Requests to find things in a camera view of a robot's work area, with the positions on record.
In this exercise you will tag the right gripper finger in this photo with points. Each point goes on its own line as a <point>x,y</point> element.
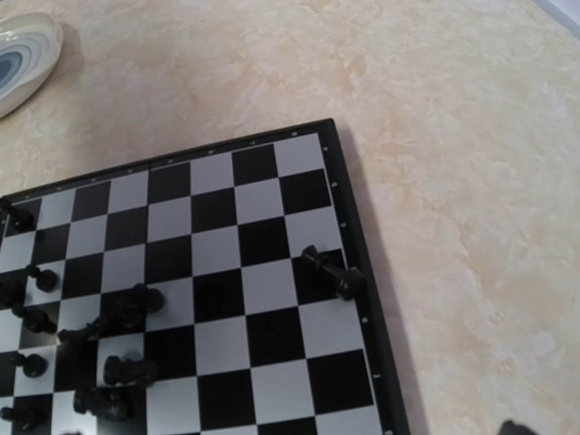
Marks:
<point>510,427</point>

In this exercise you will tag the black grey chess board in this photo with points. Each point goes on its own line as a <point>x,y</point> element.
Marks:
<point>251,339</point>

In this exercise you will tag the black chess piece corner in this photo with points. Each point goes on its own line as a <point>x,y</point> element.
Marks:
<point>20,219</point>

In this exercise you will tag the black chess piece pile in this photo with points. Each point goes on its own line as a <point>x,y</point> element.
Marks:
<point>111,349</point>

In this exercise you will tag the clear collapsible silicone bowl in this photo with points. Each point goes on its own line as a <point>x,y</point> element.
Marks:
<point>31,45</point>

